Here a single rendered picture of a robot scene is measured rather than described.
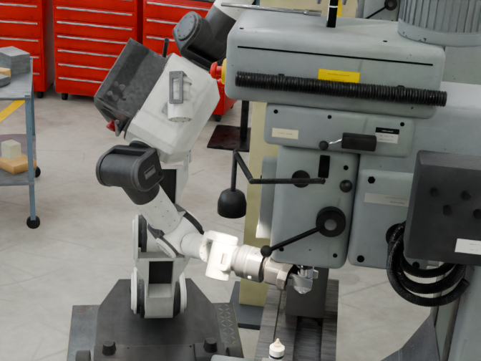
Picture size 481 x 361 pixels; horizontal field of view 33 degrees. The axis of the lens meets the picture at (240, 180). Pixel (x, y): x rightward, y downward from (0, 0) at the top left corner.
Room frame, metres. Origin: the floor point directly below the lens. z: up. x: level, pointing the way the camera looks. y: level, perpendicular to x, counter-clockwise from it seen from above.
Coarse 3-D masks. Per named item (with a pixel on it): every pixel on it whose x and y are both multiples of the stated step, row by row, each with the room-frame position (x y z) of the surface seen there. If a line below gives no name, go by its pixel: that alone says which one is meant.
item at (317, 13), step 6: (228, 6) 1.96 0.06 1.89; (234, 6) 1.96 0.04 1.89; (240, 6) 1.96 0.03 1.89; (246, 6) 1.96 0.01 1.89; (252, 6) 1.96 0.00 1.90; (258, 6) 1.96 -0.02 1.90; (264, 6) 1.96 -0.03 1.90; (270, 6) 1.97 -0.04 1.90; (288, 12) 1.95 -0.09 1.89; (294, 12) 1.94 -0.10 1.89; (300, 12) 1.94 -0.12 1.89; (306, 12) 1.93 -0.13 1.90; (312, 12) 1.93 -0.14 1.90; (318, 12) 1.94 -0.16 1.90
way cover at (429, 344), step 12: (432, 324) 1.90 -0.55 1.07; (420, 336) 1.91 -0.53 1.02; (432, 336) 1.85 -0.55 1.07; (408, 348) 1.92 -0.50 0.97; (420, 348) 1.86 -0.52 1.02; (432, 348) 1.80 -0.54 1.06; (384, 360) 1.95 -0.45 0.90; (396, 360) 1.92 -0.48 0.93; (408, 360) 1.87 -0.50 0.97; (420, 360) 1.81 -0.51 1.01; (432, 360) 1.76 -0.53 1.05
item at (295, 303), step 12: (324, 276) 2.13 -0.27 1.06; (288, 288) 2.14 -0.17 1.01; (312, 288) 2.13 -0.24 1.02; (324, 288) 2.13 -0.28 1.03; (288, 300) 2.14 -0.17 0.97; (300, 300) 2.13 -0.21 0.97; (312, 300) 2.13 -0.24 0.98; (324, 300) 2.13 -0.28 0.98; (288, 312) 2.14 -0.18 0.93; (300, 312) 2.13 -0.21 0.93; (312, 312) 2.13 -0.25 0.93
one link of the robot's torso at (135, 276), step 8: (136, 272) 2.64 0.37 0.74; (136, 280) 2.58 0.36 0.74; (184, 280) 2.63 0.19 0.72; (136, 288) 2.53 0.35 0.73; (184, 288) 2.57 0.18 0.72; (136, 296) 2.50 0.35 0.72; (184, 296) 2.53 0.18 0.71; (136, 304) 2.49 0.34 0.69; (184, 304) 2.53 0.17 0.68; (136, 312) 2.50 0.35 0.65
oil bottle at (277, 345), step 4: (276, 340) 1.85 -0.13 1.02; (272, 344) 1.86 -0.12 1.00; (276, 344) 1.84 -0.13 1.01; (280, 344) 1.85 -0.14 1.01; (272, 348) 1.84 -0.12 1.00; (276, 348) 1.84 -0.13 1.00; (280, 348) 1.84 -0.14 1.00; (272, 352) 1.83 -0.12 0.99; (276, 352) 1.83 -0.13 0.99; (280, 352) 1.83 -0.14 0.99; (272, 356) 1.83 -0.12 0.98; (276, 356) 1.83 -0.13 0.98; (280, 356) 1.83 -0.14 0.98
